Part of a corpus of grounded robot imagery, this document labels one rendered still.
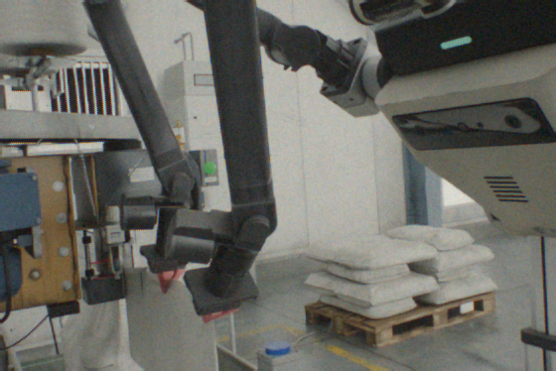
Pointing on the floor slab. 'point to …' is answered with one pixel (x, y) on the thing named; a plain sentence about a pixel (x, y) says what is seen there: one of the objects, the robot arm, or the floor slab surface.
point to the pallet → (348, 323)
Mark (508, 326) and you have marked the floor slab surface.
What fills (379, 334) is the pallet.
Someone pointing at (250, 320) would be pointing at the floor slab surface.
